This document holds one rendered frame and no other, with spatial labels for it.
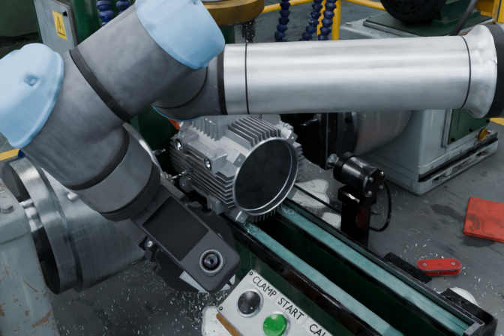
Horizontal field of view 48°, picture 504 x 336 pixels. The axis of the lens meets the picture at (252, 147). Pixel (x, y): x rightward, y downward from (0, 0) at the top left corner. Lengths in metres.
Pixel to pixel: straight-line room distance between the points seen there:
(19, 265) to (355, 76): 0.51
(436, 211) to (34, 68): 1.08
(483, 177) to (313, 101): 1.01
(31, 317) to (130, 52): 0.53
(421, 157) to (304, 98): 0.83
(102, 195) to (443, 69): 0.34
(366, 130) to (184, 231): 0.70
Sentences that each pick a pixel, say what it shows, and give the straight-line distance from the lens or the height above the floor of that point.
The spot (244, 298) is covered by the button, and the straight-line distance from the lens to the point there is 0.73.
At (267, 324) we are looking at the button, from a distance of 0.70.
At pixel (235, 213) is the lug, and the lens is 1.06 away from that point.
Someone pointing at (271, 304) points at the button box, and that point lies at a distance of 0.72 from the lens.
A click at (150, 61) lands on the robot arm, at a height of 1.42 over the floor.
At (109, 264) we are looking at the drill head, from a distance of 0.92.
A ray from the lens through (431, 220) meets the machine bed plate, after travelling 1.35.
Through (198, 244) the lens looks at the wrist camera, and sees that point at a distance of 0.54.
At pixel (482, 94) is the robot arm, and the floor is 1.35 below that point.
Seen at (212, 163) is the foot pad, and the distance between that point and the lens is 1.01.
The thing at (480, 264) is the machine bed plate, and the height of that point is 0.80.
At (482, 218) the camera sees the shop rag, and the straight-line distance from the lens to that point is 1.37.
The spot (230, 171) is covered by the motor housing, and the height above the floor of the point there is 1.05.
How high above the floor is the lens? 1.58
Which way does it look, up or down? 29 degrees down
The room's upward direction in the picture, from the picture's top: 2 degrees counter-clockwise
